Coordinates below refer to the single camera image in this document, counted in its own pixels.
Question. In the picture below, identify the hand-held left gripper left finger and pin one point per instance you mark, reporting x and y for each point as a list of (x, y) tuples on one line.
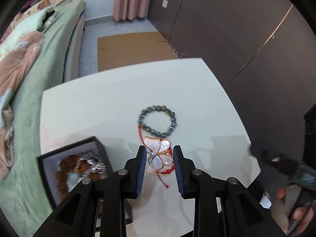
[(139, 170)]

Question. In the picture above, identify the bed with green sheet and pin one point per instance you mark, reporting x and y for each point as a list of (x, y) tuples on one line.
[(37, 79)]

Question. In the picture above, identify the person's right hand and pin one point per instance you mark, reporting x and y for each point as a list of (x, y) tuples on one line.
[(301, 212)]

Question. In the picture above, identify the dark shelf unit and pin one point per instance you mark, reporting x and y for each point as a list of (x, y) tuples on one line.
[(311, 123)]

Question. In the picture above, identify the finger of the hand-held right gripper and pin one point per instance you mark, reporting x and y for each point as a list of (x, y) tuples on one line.
[(267, 156)]

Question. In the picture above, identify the black jewelry box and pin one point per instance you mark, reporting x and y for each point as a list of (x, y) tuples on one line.
[(100, 143)]

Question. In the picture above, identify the light green quilt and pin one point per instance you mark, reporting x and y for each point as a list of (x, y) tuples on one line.
[(27, 24)]

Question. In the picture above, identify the flat cardboard sheet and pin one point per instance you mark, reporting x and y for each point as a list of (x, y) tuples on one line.
[(133, 51)]

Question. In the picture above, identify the pink printed blanket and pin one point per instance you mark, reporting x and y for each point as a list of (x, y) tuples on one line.
[(14, 61)]

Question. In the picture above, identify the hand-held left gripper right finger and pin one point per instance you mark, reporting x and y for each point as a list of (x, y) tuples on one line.
[(178, 170)]

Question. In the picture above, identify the white wall socket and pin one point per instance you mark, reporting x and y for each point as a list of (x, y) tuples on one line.
[(165, 3)]

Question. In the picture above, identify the pearl butterfly brooch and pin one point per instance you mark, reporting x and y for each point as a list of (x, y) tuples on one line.
[(158, 163)]

